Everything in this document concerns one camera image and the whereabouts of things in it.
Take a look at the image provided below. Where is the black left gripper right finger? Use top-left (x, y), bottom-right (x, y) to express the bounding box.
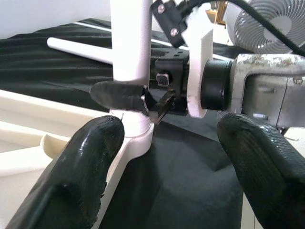
top-left (216, 112), bottom-right (305, 229)

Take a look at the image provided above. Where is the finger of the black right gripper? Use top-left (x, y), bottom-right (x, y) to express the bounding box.
top-left (90, 80), bottom-right (158, 117)

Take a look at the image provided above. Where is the grey electric fan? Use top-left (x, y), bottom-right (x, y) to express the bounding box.
top-left (232, 0), bottom-right (305, 54)

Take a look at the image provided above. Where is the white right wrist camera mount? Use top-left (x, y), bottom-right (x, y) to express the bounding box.
top-left (150, 0), bottom-right (214, 119)

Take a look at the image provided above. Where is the brown wooden furniture piece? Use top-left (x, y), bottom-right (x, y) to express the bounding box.
top-left (206, 8), bottom-right (226, 26)

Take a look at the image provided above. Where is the black tablecloth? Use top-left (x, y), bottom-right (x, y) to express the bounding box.
top-left (0, 18), bottom-right (246, 229)

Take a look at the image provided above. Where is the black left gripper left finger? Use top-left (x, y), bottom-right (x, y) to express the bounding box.
top-left (3, 115), bottom-right (126, 229)

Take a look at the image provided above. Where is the white plastic table top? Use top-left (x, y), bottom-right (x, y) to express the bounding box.
top-left (0, 89), bottom-right (155, 229)

